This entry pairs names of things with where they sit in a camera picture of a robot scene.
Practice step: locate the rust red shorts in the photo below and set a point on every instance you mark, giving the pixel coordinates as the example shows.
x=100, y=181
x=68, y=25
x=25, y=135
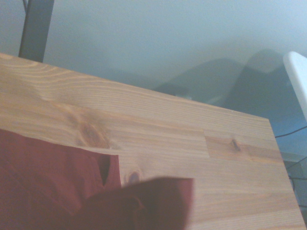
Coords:
x=60, y=191

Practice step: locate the white side table top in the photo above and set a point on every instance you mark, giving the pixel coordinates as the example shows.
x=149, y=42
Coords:
x=298, y=76

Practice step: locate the black stand post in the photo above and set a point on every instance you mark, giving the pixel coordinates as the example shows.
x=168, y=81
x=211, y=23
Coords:
x=36, y=28

